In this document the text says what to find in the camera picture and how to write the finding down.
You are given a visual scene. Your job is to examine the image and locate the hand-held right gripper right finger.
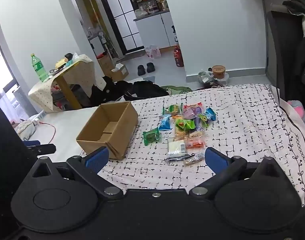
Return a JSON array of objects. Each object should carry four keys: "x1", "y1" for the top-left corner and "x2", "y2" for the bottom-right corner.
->
[{"x1": 189, "y1": 147, "x2": 290, "y2": 200}]

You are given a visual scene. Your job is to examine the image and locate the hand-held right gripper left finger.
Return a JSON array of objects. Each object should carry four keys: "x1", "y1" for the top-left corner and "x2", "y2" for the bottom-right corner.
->
[{"x1": 22, "y1": 146, "x2": 123, "y2": 201}]

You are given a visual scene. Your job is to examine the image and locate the white snack packet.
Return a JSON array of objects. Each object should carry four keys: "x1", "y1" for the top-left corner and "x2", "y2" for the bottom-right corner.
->
[{"x1": 167, "y1": 139, "x2": 187, "y2": 156}]

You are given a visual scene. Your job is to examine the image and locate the brown cardboard box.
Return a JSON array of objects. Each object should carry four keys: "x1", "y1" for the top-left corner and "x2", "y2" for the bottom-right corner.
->
[{"x1": 76, "y1": 101, "x2": 139, "y2": 160}]

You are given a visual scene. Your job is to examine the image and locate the pile of snack packets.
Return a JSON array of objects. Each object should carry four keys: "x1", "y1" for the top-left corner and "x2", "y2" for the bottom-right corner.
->
[{"x1": 159, "y1": 102, "x2": 216, "y2": 167}]

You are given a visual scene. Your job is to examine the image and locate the green snack packet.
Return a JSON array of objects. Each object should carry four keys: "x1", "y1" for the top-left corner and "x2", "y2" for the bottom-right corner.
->
[{"x1": 142, "y1": 127, "x2": 160, "y2": 146}]

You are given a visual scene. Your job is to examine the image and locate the white cloth bag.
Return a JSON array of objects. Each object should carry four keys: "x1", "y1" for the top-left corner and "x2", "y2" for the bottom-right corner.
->
[{"x1": 14, "y1": 119, "x2": 37, "y2": 141}]

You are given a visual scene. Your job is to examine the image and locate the white power strip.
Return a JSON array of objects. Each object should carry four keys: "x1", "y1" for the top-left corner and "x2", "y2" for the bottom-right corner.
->
[{"x1": 30, "y1": 112, "x2": 46, "y2": 124}]

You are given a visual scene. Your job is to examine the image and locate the white patterned bedspread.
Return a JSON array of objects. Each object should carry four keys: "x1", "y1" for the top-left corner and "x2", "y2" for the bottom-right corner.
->
[{"x1": 80, "y1": 84, "x2": 305, "y2": 207}]

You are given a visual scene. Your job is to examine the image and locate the red stool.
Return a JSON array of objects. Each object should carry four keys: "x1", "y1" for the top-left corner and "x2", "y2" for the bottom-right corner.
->
[{"x1": 52, "y1": 85, "x2": 66, "y2": 111}]

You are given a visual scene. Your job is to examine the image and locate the small wooden table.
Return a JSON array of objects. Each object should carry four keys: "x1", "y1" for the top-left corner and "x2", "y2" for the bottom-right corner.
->
[{"x1": 55, "y1": 61, "x2": 82, "y2": 110}]

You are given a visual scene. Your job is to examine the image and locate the black clothing heap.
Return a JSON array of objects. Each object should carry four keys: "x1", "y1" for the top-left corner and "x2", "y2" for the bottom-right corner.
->
[{"x1": 89, "y1": 76, "x2": 133, "y2": 107}]

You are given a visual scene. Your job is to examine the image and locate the green soda bottle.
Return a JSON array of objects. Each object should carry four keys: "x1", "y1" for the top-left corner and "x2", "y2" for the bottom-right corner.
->
[{"x1": 31, "y1": 53, "x2": 48, "y2": 82}]

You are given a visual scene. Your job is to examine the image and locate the green cartoon rug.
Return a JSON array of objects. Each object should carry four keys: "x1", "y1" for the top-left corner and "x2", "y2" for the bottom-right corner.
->
[{"x1": 159, "y1": 85, "x2": 193, "y2": 96}]

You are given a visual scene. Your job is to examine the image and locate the clear plastic bags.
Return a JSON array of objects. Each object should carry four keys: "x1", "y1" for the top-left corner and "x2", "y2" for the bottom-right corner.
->
[{"x1": 198, "y1": 70, "x2": 230, "y2": 88}]

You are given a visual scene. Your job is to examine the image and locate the small table with cloth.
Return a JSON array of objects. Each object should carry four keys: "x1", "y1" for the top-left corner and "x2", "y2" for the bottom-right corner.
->
[{"x1": 28, "y1": 54, "x2": 96, "y2": 113}]

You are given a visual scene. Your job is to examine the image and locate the brown round tub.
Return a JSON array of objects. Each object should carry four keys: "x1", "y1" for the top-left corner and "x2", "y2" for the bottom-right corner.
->
[{"x1": 212, "y1": 65, "x2": 226, "y2": 80}]

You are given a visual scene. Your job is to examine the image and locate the cardboard box with tissue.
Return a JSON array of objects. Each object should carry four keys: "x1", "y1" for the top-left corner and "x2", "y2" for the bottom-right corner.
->
[{"x1": 110, "y1": 64, "x2": 129, "y2": 82}]

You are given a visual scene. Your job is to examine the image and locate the black backpack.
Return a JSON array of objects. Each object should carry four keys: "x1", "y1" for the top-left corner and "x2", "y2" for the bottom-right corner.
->
[{"x1": 132, "y1": 80, "x2": 170, "y2": 98}]

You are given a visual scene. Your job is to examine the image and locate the pink plush toy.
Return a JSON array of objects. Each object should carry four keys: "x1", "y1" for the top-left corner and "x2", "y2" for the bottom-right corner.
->
[{"x1": 287, "y1": 101, "x2": 305, "y2": 120}]

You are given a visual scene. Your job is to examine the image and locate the red oil bottle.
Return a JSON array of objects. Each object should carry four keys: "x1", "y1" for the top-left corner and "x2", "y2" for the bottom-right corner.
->
[{"x1": 173, "y1": 45, "x2": 184, "y2": 68}]

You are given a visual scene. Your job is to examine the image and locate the small white cabinet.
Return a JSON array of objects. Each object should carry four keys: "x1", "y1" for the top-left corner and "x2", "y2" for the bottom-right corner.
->
[{"x1": 88, "y1": 35, "x2": 110, "y2": 58}]

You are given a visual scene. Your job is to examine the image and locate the pink plastic bag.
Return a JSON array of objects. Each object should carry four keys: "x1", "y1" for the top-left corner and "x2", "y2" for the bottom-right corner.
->
[{"x1": 145, "y1": 44, "x2": 161, "y2": 59}]

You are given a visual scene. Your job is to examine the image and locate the black-capped spray bottle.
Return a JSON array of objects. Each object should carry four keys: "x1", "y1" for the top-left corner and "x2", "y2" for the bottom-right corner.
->
[{"x1": 172, "y1": 25, "x2": 179, "y2": 46}]

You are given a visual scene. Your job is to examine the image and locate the white kitchen cabinet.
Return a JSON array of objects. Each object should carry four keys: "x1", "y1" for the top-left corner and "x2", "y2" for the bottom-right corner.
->
[{"x1": 133, "y1": 11, "x2": 178, "y2": 49}]

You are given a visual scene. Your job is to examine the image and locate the black-framed sliding door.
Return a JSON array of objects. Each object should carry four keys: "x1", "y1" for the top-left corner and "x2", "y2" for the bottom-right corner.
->
[{"x1": 95, "y1": 0, "x2": 145, "y2": 55}]

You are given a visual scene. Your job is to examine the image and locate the black jacket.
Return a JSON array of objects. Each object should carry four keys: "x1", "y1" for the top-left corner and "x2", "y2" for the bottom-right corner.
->
[{"x1": 282, "y1": 0, "x2": 305, "y2": 90}]

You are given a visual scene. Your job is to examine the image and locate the red cable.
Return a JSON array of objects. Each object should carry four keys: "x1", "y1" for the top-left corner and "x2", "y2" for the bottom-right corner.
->
[{"x1": 40, "y1": 122, "x2": 56, "y2": 143}]

